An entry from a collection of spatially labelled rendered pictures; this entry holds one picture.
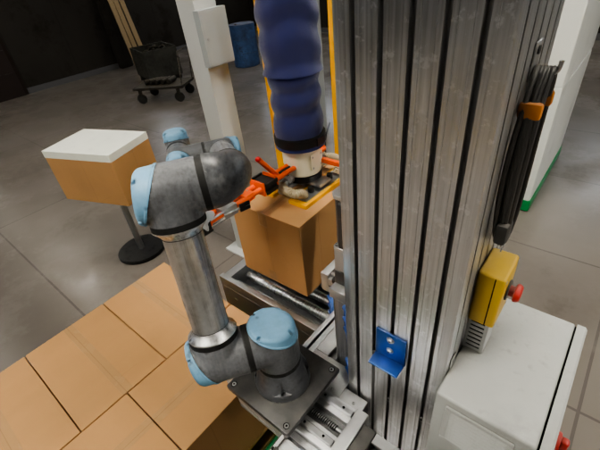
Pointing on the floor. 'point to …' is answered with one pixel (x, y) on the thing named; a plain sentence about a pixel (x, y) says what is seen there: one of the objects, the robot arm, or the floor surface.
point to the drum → (244, 44)
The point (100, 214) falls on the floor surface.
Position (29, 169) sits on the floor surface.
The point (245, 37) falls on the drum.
